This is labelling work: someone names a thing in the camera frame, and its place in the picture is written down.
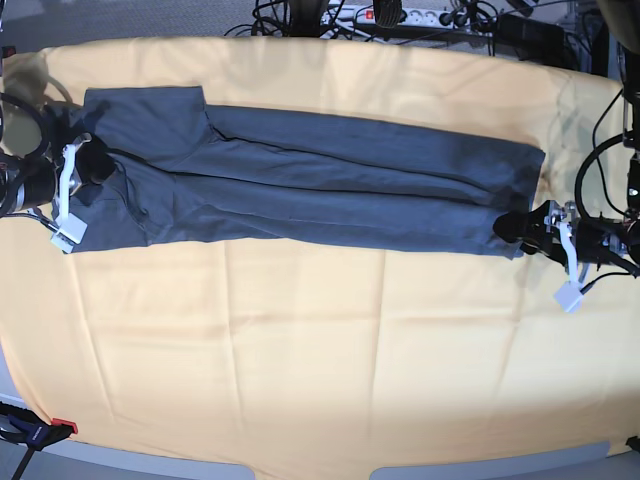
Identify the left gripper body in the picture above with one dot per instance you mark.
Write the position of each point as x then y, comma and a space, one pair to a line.
599, 242

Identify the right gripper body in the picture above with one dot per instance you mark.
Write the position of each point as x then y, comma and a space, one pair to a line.
39, 187

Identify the blue-grey T-shirt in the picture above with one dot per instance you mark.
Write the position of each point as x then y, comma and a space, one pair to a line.
180, 169

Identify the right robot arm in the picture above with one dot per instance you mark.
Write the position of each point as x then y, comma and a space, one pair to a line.
30, 133

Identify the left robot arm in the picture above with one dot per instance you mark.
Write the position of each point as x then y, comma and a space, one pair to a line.
617, 200

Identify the black power adapter box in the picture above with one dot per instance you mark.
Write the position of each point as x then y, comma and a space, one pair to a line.
528, 34

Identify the black clamp at right edge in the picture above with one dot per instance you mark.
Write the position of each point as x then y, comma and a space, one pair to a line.
633, 443

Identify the blue red table clamp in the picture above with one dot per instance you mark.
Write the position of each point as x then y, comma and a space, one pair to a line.
21, 426

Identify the yellow table cloth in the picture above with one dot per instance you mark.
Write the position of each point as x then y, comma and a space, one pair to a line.
302, 361

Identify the white power strip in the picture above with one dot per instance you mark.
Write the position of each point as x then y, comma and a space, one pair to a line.
398, 19

